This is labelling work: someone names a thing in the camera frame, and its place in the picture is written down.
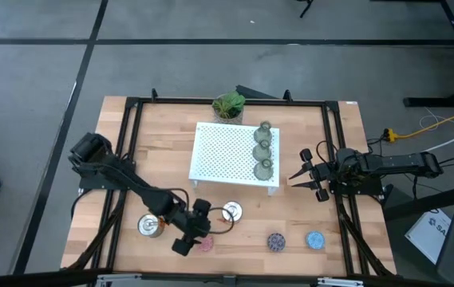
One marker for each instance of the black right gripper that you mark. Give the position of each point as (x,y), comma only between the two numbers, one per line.
(322,172)

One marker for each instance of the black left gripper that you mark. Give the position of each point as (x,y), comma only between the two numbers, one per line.
(194,225)

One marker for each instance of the orange-labelled candle can with tag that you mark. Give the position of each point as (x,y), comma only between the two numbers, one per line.
(148,226)
(234,211)

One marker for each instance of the olive green small vase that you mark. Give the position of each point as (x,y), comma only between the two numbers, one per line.
(261,151)
(263,133)
(263,170)

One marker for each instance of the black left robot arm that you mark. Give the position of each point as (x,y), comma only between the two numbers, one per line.
(131,181)

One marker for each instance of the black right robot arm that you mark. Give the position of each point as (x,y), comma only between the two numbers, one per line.
(386,163)

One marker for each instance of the white perforated metal shelf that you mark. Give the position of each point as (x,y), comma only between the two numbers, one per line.
(226,155)

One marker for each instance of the black angled plate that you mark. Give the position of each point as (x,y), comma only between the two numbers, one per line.
(252,92)

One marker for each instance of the plant in triangle-patterned pot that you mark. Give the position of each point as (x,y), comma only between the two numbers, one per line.
(228,105)

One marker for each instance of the black metal beam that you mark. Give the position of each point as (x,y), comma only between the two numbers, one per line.
(422,203)

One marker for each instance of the white printed box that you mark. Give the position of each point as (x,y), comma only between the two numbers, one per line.
(430,235)

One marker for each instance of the black stand leg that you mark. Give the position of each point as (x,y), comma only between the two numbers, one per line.
(306,8)

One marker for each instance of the silver slotted bracket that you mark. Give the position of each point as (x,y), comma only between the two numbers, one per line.
(119,279)
(340,282)

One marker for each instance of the black aluminium table frame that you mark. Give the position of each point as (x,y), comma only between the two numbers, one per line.
(170,101)

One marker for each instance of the black desk frame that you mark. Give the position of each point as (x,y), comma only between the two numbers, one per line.
(430,102)

